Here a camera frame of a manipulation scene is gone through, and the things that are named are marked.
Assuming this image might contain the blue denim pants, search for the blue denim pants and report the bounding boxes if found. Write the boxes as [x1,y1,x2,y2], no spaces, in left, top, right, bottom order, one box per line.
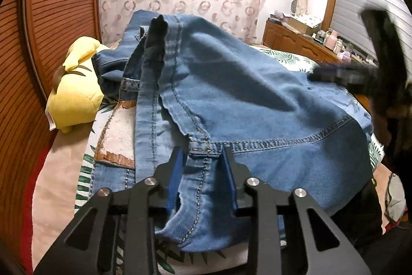
[92,12,375,254]
[92,9,155,93]

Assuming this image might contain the pink bottle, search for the pink bottle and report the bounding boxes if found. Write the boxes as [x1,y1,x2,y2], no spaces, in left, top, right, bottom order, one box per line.
[325,30,339,49]

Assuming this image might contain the wooden side cabinet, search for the wooden side cabinet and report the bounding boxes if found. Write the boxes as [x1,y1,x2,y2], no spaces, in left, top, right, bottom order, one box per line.
[262,19,375,70]

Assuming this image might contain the folded blue denim pants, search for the folded blue denim pants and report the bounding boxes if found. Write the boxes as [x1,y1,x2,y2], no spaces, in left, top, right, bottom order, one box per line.
[92,9,155,93]

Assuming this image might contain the yellow plush toy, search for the yellow plush toy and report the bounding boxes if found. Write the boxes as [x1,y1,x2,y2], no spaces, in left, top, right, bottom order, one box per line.
[45,37,105,134]

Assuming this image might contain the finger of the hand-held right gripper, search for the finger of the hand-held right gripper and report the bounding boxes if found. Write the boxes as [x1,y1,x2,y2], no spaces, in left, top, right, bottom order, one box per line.
[359,6,405,71]
[308,64,375,94]

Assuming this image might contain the leaf print bed sheet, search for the leaf print bed sheet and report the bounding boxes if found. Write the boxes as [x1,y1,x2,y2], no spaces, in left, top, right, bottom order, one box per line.
[32,46,387,275]

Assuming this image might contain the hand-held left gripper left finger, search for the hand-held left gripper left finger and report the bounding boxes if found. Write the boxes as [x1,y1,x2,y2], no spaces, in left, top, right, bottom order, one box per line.
[34,146,187,275]

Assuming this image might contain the dark cloth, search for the dark cloth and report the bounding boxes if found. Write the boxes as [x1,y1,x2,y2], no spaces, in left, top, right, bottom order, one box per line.
[331,178,385,250]

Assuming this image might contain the brown louvered wardrobe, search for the brown louvered wardrobe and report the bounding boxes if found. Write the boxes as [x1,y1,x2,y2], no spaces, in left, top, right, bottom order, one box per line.
[0,0,107,275]

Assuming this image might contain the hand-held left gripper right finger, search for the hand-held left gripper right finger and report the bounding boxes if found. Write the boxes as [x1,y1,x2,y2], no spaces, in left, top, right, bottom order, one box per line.
[220,146,371,275]

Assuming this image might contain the white dotted box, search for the white dotted box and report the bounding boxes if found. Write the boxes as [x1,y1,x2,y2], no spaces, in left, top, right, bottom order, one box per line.
[286,14,322,35]

